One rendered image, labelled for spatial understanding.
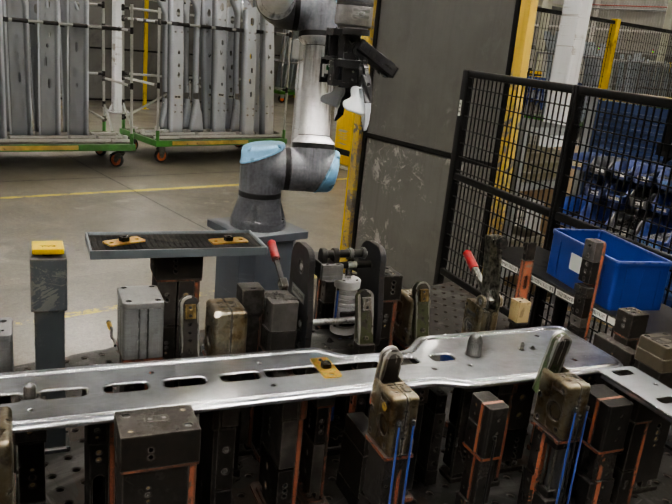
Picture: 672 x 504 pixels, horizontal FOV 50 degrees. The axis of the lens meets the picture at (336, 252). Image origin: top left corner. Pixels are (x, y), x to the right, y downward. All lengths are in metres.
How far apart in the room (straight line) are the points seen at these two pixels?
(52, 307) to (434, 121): 2.99
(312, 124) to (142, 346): 0.81
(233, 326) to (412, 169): 3.00
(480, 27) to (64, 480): 3.11
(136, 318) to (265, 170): 0.67
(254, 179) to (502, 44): 2.24
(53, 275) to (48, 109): 7.03
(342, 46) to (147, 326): 0.68
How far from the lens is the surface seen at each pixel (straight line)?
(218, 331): 1.44
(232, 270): 1.97
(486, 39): 3.98
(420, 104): 4.28
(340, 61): 1.50
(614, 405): 1.54
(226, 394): 1.30
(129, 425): 1.16
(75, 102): 8.62
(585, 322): 1.95
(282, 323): 1.52
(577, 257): 2.03
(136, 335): 1.42
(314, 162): 1.93
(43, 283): 1.56
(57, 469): 1.67
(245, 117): 9.49
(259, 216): 1.93
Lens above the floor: 1.61
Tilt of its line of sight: 16 degrees down
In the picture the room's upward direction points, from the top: 6 degrees clockwise
